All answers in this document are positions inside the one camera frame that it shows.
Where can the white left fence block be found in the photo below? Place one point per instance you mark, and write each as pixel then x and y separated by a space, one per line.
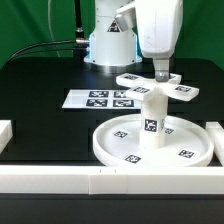
pixel 5 133

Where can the white fence block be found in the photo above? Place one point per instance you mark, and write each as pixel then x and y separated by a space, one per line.
pixel 216 133
pixel 5 133

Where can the white marker sheet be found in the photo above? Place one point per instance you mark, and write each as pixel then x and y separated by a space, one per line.
pixel 99 99

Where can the white cross-shaped table base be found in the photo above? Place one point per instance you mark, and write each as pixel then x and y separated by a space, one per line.
pixel 145 89

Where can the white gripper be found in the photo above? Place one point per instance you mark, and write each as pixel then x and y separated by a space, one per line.
pixel 159 23

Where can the white right fence block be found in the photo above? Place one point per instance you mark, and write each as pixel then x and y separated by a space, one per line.
pixel 216 133

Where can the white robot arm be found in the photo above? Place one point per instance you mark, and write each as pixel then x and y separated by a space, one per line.
pixel 126 31

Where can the white round table top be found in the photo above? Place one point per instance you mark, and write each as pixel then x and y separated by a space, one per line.
pixel 125 141

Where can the white front fence bar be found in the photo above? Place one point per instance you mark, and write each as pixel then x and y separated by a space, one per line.
pixel 110 180

